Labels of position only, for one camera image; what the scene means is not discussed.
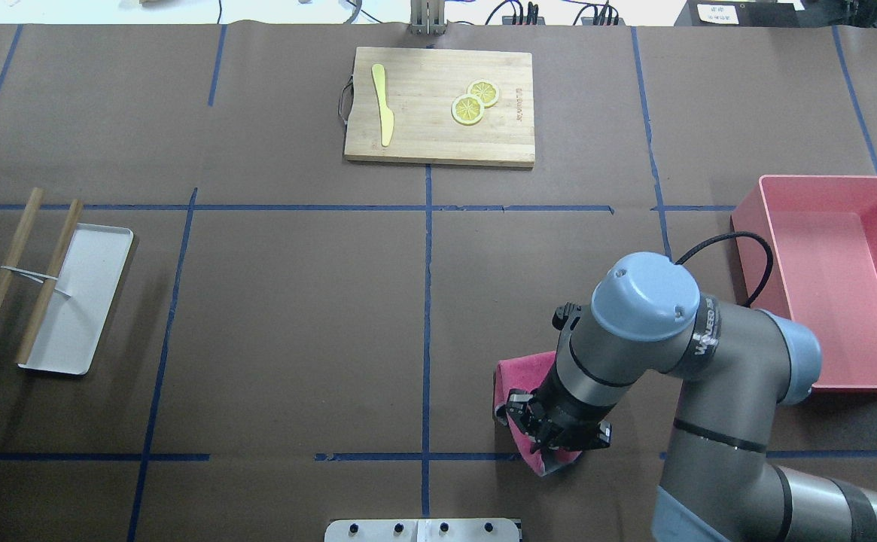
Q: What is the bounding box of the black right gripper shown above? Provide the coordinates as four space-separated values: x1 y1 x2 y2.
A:
506 368 611 452

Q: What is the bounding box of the pink and grey cloth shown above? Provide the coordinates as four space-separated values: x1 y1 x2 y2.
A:
493 351 582 477

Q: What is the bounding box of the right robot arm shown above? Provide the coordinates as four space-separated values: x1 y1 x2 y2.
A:
494 251 877 541

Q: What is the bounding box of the lemon slice lower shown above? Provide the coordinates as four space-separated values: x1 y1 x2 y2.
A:
449 93 486 126

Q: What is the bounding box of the lemon slice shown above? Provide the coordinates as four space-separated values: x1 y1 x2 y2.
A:
449 93 486 126
467 79 501 108

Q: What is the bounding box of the wooden cutting board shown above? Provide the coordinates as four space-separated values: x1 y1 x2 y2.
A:
344 46 537 169

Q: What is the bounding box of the lemon slice upper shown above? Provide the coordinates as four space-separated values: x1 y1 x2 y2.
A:
467 79 501 108

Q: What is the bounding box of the yellow plastic knife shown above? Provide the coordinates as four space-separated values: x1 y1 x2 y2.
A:
370 64 394 148

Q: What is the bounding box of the pink plastic bin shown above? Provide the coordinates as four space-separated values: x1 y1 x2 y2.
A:
732 175 877 392

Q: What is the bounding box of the white rectangular tray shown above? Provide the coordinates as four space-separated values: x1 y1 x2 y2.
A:
18 224 135 375

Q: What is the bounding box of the wooden rack rod inner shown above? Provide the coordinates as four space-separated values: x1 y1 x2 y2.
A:
16 199 84 366

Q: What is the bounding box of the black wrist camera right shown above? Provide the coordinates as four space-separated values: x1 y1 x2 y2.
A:
552 302 583 332

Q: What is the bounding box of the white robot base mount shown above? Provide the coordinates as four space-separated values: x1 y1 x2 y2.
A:
324 517 524 541

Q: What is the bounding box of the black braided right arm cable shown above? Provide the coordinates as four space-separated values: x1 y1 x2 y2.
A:
675 232 775 308

